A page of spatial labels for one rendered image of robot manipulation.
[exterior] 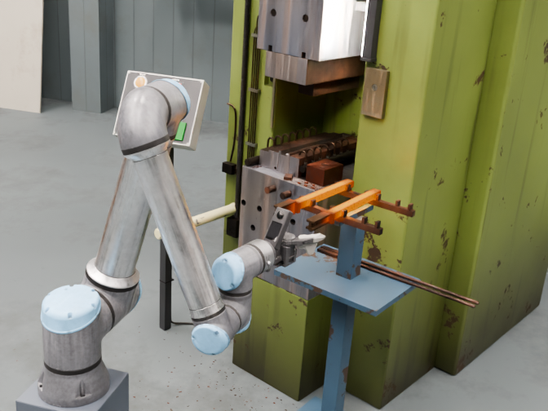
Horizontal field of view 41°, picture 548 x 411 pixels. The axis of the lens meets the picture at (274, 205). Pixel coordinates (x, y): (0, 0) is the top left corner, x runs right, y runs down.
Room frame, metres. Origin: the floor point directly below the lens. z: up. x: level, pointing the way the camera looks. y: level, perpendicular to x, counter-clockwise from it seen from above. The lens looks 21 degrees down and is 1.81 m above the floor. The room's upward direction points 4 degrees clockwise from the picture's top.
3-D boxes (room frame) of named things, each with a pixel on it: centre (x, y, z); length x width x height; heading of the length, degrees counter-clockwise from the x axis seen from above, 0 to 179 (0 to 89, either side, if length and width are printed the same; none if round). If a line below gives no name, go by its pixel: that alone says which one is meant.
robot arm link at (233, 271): (1.71, 0.08, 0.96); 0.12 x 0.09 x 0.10; 145
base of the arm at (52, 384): (1.65, 0.51, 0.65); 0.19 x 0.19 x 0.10
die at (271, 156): (2.82, -0.14, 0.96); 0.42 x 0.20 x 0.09; 140
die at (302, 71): (2.82, -0.14, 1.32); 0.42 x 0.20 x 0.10; 140
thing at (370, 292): (2.20, -0.27, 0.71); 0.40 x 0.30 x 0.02; 53
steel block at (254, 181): (2.79, -0.19, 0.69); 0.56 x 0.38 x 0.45; 140
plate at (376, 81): (2.56, -0.33, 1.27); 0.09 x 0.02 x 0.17; 50
